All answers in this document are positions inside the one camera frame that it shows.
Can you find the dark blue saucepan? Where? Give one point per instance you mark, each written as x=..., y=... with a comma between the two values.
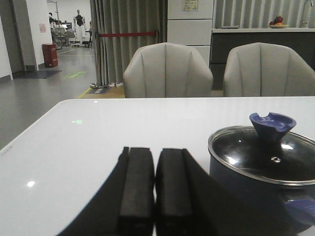
x=290, y=202

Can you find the glass pot lid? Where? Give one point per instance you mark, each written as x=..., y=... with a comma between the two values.
x=267, y=150

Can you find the grey curtain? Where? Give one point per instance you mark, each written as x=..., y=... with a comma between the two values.
x=113, y=54

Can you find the fruit plate on sideboard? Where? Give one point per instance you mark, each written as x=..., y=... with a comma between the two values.
x=277, y=23

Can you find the grey upholstered chair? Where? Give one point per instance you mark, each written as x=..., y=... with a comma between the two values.
x=167, y=70
x=263, y=69

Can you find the red trash bin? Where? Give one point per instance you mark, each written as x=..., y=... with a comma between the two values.
x=50, y=54

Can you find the red belt barrier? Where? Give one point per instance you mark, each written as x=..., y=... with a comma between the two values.
x=129, y=34

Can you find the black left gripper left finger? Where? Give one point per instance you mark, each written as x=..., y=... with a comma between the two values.
x=124, y=204

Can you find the left grey upholstered chair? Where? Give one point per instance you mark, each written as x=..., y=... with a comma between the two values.
x=167, y=70

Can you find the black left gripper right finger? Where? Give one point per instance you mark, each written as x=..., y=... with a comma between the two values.
x=189, y=202

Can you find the dark sideboard cabinet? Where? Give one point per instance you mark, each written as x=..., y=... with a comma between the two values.
x=301, y=41

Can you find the white humanoid robot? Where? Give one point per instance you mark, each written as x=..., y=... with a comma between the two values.
x=79, y=26

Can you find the white cabinet panel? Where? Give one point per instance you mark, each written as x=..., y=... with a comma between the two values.
x=189, y=22

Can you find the right grey upholstered chair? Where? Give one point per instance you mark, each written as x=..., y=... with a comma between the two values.
x=263, y=69

